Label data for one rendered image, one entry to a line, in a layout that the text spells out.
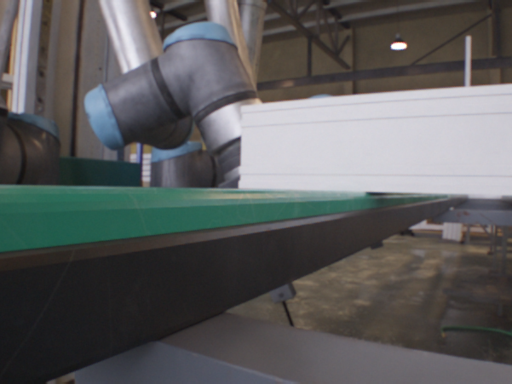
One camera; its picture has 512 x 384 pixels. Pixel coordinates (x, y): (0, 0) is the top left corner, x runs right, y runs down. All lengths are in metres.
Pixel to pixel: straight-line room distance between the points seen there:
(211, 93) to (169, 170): 0.63
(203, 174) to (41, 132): 0.49
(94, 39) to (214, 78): 0.77
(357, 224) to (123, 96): 0.36
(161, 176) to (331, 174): 0.84
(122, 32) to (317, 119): 0.48
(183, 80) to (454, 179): 0.35
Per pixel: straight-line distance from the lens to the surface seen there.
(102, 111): 0.54
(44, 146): 0.82
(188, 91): 0.51
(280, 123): 0.32
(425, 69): 13.46
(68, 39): 1.18
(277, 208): 0.16
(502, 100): 0.29
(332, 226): 0.21
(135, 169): 1.17
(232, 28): 1.05
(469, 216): 1.01
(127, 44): 0.71
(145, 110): 0.52
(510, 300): 2.33
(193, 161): 1.12
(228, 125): 0.48
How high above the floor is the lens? 0.87
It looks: 1 degrees down
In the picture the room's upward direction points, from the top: 1 degrees clockwise
